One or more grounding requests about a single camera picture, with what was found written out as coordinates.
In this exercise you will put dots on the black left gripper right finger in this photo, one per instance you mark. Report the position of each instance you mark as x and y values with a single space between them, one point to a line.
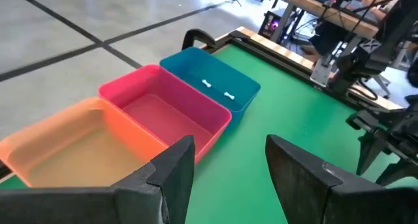
310 191

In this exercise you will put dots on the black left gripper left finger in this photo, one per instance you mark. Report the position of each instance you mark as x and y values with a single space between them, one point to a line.
81 206

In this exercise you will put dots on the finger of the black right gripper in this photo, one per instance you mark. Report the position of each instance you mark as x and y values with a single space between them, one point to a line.
401 171
369 149

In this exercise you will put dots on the white plastic bone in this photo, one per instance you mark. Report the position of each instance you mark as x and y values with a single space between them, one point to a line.
229 95
206 83

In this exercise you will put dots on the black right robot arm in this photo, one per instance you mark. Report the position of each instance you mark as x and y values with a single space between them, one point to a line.
375 54

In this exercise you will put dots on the orange plastic bin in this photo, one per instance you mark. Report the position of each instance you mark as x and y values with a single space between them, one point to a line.
81 152

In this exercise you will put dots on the silver mounting plate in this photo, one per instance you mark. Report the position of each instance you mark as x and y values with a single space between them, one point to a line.
321 73

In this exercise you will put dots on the person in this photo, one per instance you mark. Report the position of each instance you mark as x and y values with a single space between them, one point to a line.
326 38

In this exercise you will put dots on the pink plastic bin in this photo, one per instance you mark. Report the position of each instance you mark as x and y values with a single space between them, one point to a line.
170 119

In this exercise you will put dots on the wooden workbench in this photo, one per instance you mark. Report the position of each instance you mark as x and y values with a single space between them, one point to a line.
326 11

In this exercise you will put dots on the blue plastic bin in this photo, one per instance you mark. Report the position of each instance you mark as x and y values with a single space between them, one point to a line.
222 70

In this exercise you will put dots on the computer tower with glowing fan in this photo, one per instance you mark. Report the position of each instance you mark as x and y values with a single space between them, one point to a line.
269 25

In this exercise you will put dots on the black table clamp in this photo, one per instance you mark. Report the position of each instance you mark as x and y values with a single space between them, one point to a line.
196 33

